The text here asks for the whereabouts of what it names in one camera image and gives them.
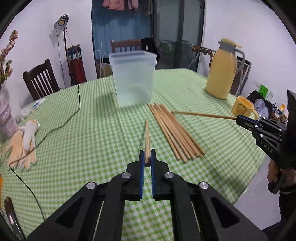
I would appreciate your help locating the wooden chopstick two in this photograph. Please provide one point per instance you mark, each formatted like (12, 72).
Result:
(171, 134)

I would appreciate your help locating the blue curtain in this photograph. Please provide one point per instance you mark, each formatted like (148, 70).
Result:
(108, 25)

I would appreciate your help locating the black bag on chair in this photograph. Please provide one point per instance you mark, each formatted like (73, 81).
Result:
(149, 45)

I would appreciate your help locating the drying rack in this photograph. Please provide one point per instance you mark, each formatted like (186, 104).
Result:
(202, 50)

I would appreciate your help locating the dark wooden chair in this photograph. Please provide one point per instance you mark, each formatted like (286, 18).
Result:
(41, 80)
(126, 45)

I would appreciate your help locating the wooden chopstick four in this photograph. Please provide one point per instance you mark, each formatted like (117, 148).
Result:
(179, 139)

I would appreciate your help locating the yellow thermos jug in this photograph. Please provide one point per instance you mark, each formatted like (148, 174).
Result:
(223, 69)

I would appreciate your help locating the pink jacket hanging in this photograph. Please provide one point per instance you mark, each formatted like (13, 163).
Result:
(117, 5)

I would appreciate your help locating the red folded item by wall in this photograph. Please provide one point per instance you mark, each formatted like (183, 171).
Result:
(75, 64)

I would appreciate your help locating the wooden chopstick one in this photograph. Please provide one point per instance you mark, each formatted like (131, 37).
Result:
(163, 133)

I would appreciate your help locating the wooden chopstick six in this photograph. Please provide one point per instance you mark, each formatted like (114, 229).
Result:
(197, 146)

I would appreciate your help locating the beige work gloves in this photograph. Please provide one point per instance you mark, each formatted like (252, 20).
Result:
(22, 146)

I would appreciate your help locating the glass sliding door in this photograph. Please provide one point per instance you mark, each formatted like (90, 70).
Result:
(177, 26)

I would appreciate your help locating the clear plastic container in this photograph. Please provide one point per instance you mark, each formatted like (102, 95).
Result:
(133, 76)

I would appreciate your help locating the pink textured vase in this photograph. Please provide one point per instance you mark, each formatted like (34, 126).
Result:
(7, 122)

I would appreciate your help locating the wooden chopstick three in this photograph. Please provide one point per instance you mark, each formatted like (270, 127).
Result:
(183, 157)

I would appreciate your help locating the yellow bear mug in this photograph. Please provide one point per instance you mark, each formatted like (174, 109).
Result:
(243, 106)

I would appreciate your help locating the wooden chopstick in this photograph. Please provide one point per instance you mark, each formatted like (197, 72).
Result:
(147, 145)
(205, 115)

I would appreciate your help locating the white wipes packet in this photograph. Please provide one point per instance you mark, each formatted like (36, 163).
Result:
(38, 102)

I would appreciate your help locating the dark wooden chair left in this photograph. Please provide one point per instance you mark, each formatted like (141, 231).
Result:
(41, 80)

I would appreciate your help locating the dark wooden chair far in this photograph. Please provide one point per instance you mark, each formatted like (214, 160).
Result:
(126, 45)

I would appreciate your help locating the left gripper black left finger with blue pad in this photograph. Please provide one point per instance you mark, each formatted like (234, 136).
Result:
(95, 212)

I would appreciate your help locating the wooden chopstick five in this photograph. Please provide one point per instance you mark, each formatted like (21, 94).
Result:
(195, 151)

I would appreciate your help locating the green checkered tablecloth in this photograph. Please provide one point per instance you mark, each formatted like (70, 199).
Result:
(85, 136)

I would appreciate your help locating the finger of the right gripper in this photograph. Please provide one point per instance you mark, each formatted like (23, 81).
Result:
(256, 123)

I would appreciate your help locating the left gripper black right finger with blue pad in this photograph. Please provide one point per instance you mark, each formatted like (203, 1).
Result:
(198, 211)

